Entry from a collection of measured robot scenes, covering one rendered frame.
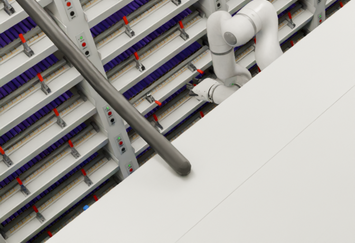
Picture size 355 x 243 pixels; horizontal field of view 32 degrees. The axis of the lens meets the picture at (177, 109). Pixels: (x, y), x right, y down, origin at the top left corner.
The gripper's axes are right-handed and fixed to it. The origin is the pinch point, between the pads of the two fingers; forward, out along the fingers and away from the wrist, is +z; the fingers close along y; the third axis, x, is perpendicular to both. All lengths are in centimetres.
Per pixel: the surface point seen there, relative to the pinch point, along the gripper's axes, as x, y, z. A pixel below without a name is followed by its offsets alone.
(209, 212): 82, -88, -148
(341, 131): 82, -65, -152
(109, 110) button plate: 4.4, -34.4, 16.2
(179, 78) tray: -7.5, 6.1, 21.0
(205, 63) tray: -8.4, 21.6, 19.5
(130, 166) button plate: -33, -34, 24
